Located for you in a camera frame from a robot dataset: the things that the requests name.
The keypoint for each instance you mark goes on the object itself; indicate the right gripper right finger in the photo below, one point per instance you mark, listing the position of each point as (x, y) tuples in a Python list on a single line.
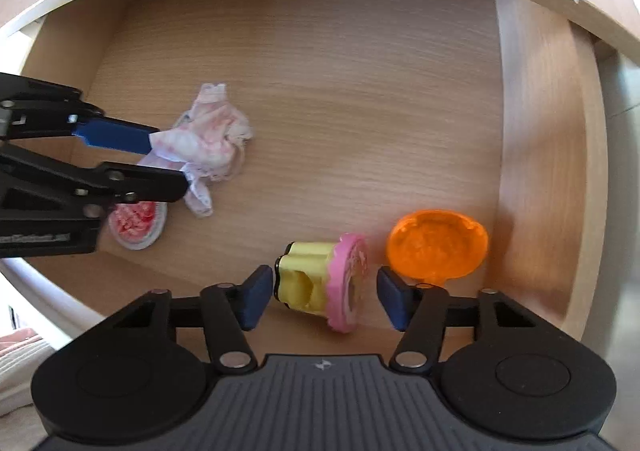
[(394, 294)]

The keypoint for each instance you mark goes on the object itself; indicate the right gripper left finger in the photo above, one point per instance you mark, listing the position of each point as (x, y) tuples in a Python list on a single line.
[(253, 297)]

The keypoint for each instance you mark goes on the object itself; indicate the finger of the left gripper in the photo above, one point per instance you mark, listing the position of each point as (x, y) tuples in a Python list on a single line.
[(107, 133), (135, 183)]

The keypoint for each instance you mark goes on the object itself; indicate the red white round lid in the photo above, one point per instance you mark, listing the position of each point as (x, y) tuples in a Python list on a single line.
[(138, 226)]

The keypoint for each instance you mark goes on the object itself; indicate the orange translucent plastic toy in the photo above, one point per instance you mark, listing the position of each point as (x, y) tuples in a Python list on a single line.
[(435, 246)]

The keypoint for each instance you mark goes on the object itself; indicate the yellow pink toy cup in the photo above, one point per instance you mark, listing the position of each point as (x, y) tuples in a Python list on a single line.
[(324, 279)]

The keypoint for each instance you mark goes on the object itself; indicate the white desk drawer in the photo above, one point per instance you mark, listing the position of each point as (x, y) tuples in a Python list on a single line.
[(363, 111)]

